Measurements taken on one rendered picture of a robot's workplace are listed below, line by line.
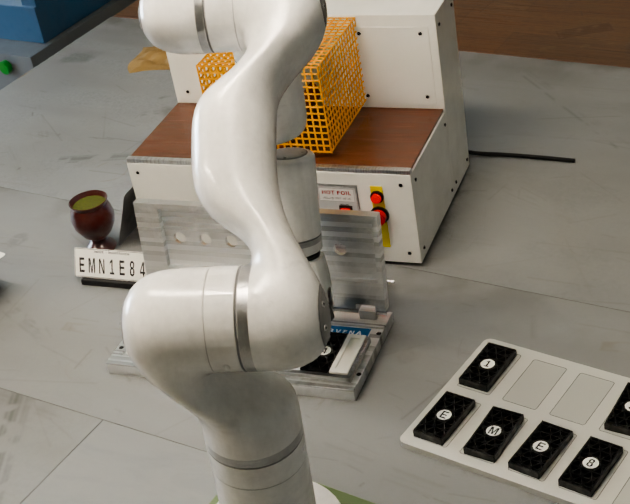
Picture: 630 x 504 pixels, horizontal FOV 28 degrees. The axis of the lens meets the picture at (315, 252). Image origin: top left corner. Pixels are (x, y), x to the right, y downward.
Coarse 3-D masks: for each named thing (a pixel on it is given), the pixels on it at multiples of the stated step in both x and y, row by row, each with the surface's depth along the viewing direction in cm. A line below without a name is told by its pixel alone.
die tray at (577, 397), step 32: (448, 384) 193; (512, 384) 191; (544, 384) 190; (576, 384) 188; (608, 384) 187; (480, 416) 186; (544, 416) 184; (576, 416) 183; (416, 448) 182; (448, 448) 181; (512, 448) 179; (576, 448) 177; (512, 480) 174; (544, 480) 173; (608, 480) 171
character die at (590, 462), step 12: (588, 444) 176; (600, 444) 176; (612, 444) 175; (576, 456) 174; (588, 456) 174; (600, 456) 173; (612, 456) 173; (576, 468) 173; (588, 468) 172; (600, 468) 172; (564, 480) 171; (576, 480) 171; (588, 480) 170; (600, 480) 170; (588, 492) 169
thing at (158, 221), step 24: (144, 216) 215; (168, 216) 214; (192, 216) 212; (336, 216) 201; (360, 216) 199; (144, 240) 217; (168, 240) 217; (192, 240) 215; (216, 240) 213; (240, 240) 211; (336, 240) 204; (360, 240) 203; (168, 264) 218; (192, 264) 217; (216, 264) 215; (240, 264) 213; (336, 264) 206; (360, 264) 205; (384, 264) 204; (336, 288) 207; (360, 288) 206; (384, 288) 204
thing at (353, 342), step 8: (352, 336) 203; (360, 336) 203; (344, 344) 202; (352, 344) 202; (360, 344) 201; (344, 352) 200; (352, 352) 200; (336, 360) 198; (344, 360) 198; (352, 360) 198; (336, 368) 197; (344, 368) 197
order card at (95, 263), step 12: (84, 252) 234; (96, 252) 233; (108, 252) 232; (120, 252) 231; (132, 252) 230; (84, 264) 234; (96, 264) 233; (108, 264) 232; (120, 264) 231; (132, 264) 230; (144, 264) 229; (84, 276) 235; (96, 276) 234; (108, 276) 233; (120, 276) 232; (132, 276) 231; (144, 276) 230
